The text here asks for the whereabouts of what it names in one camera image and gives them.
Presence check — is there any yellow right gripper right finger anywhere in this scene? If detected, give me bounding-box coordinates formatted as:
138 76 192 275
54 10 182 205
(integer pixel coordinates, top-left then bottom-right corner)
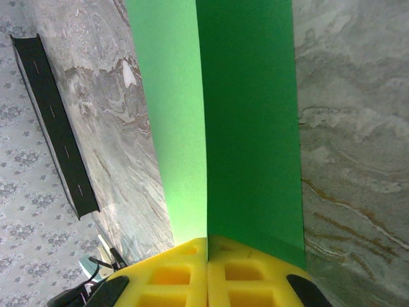
207 235 333 307

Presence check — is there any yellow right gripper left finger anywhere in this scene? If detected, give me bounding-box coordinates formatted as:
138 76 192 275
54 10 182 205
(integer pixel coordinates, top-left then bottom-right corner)
86 237 208 307

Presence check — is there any green paper sheet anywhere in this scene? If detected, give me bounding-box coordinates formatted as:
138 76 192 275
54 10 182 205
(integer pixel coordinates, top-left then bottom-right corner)
124 0 307 271

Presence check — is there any black and white checkerboard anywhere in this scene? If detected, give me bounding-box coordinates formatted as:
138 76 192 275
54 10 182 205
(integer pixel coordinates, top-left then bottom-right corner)
9 33 101 221

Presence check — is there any white slotted cable duct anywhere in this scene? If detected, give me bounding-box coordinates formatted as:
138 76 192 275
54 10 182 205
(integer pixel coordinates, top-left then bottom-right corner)
78 235 111 282

